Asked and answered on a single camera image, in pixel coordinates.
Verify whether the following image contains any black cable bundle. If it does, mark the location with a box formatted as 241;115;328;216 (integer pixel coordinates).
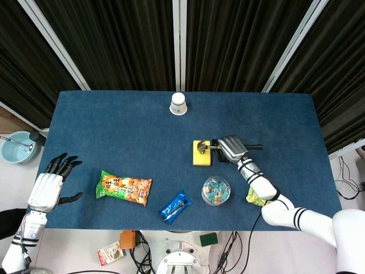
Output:
334;155;365;200
216;230;244;274
129;230;157;274

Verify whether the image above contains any white frame rail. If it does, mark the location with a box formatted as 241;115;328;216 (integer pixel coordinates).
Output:
0;101;50;136
327;141;365;161

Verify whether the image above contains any blue snack packet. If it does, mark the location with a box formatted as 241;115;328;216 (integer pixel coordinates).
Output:
159;190;193;225

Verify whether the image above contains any yellow sponge green base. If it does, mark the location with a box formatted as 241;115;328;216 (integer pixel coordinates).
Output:
192;139;213;167

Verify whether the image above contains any black round object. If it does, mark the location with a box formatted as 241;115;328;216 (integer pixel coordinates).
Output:
29;131;47;147

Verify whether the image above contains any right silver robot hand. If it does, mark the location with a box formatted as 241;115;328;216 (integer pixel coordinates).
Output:
211;134;248;165

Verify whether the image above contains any metal spoon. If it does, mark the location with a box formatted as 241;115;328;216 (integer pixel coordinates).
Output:
0;136;35;151

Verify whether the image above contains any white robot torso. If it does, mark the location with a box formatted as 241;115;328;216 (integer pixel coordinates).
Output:
155;230;212;274

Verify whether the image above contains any crumpled yellow snack packet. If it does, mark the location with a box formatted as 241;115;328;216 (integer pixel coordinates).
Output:
246;187;271;207

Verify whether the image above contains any white frame post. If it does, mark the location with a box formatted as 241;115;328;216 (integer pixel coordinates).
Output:
261;0;329;93
172;0;188;92
17;0;91;91

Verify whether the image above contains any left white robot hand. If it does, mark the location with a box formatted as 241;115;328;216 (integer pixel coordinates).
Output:
27;152;84;212

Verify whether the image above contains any orange box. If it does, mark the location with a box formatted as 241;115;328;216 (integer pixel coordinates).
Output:
119;230;138;250

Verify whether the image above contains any red white food packet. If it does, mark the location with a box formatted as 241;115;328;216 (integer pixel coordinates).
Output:
97;241;127;267

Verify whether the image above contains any green orange snack bag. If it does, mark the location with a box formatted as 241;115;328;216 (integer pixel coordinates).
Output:
95;170;153;207

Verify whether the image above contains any green scouring pad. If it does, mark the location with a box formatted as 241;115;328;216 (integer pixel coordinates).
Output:
199;232;220;248

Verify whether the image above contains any black pleated curtain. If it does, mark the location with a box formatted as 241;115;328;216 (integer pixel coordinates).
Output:
0;0;365;155

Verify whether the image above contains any light blue bowl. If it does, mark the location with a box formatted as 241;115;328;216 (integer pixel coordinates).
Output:
0;130;39;164

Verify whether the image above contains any blue table cloth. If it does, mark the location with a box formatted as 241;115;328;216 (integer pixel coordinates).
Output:
42;90;343;231

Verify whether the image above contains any clear bowl of candies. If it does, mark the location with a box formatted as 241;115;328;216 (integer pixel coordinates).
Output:
201;176;231;206

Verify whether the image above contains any white paper cup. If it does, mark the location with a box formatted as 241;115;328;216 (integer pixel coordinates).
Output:
169;92;189;116

